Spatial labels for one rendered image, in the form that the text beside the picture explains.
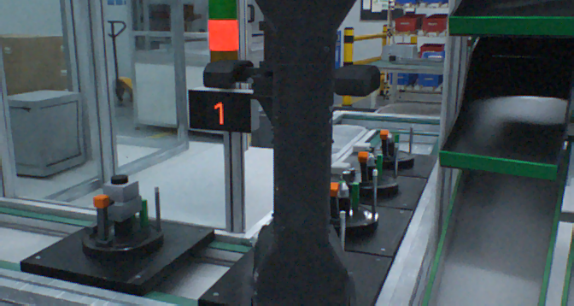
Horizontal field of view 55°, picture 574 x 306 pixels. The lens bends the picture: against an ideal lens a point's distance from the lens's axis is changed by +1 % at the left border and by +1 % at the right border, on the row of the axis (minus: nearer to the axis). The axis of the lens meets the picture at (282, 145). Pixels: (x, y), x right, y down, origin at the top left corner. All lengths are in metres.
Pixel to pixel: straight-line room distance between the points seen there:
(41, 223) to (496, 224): 0.91
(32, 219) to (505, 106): 0.97
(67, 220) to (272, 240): 0.90
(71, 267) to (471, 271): 0.62
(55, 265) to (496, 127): 0.71
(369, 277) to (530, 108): 0.35
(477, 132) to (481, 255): 0.16
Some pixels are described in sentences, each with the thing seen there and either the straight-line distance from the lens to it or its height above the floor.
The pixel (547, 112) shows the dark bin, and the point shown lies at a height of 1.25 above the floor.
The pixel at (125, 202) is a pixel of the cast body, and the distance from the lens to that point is 1.00.
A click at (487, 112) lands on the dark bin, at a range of 0.81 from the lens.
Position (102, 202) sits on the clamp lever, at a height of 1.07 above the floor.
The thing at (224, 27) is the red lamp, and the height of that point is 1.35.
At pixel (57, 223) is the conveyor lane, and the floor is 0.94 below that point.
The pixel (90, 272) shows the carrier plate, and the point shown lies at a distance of 0.96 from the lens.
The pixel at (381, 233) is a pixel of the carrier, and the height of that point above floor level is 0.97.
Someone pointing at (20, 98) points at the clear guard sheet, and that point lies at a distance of 1.33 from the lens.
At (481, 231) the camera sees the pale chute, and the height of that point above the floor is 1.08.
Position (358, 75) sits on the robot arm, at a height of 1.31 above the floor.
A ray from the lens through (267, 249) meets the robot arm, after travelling 0.40.
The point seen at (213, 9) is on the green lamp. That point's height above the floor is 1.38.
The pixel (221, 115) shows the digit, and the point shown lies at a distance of 0.97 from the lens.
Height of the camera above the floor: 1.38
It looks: 14 degrees down
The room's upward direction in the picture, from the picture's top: straight up
